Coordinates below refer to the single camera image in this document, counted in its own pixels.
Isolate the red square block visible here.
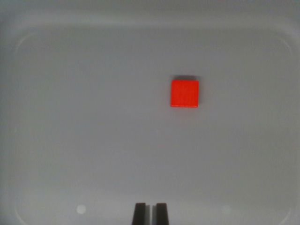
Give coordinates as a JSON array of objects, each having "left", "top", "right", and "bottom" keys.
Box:
[{"left": 170, "top": 79, "right": 200, "bottom": 108}]

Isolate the white plastic tray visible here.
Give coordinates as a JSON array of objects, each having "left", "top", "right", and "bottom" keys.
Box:
[{"left": 0, "top": 0, "right": 300, "bottom": 225}]

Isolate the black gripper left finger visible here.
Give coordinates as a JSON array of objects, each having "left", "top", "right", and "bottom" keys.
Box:
[{"left": 132, "top": 202, "right": 151, "bottom": 225}]

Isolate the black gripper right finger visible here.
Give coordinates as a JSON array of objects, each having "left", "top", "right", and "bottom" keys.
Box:
[{"left": 152, "top": 202, "right": 170, "bottom": 225}]

